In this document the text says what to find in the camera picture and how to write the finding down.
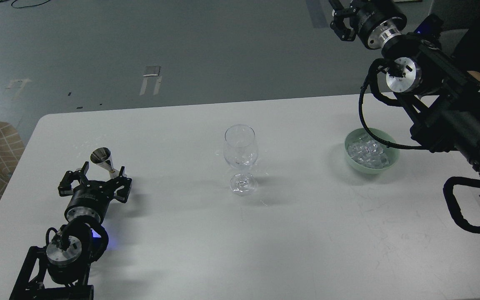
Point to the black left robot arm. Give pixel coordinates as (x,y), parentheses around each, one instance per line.
(60,269)

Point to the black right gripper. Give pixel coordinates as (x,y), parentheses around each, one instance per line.
(373,21)

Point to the grey office chair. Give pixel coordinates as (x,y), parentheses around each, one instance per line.
(457,17)

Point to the clear ice cubes pile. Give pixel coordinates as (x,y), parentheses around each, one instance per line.
(369,153)

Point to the clear wine glass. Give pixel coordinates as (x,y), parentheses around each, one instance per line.
(241,151)

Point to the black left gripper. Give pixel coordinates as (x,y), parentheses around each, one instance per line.
(92,198)

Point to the green bowl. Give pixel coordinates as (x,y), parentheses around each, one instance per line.
(394,153)

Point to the steel double jigger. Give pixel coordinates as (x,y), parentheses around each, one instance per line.
(103,158)

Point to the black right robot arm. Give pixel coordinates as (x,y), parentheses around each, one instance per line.
(442,101)

